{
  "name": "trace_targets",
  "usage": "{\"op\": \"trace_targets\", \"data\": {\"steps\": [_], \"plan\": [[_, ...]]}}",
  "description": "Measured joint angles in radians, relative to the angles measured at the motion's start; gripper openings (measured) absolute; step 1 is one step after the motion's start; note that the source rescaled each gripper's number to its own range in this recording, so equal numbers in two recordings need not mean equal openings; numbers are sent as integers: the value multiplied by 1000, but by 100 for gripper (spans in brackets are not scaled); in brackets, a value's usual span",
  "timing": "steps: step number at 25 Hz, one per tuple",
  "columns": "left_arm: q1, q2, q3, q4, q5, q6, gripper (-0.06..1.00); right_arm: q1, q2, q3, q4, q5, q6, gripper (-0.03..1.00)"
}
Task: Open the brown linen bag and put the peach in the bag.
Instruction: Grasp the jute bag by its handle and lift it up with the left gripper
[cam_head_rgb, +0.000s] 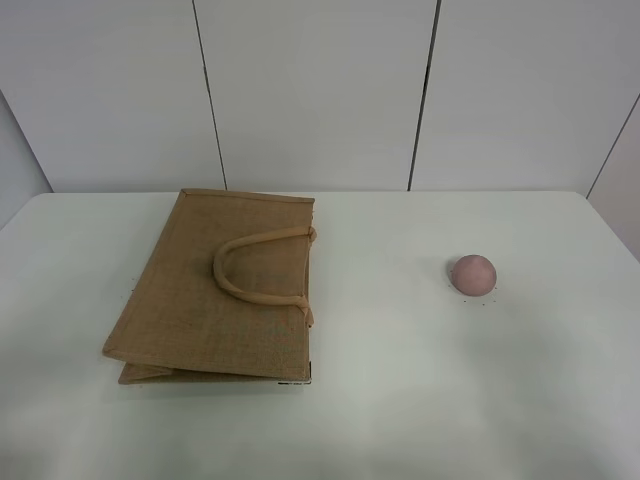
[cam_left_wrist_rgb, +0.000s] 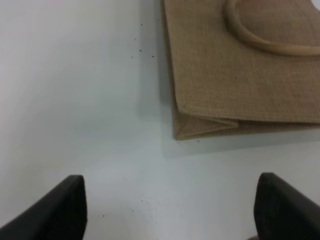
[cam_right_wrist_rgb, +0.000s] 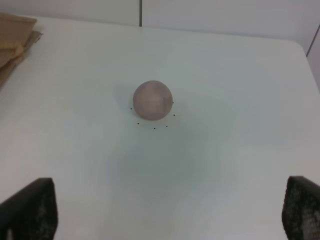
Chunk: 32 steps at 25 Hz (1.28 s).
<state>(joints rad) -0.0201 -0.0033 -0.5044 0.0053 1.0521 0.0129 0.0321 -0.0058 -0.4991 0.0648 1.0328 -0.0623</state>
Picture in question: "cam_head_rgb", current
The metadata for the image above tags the brown linen tote bag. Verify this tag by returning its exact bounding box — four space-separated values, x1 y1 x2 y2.
103 189 316 385

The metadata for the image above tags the pink peach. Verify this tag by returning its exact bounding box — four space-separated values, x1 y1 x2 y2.
450 255 497 297

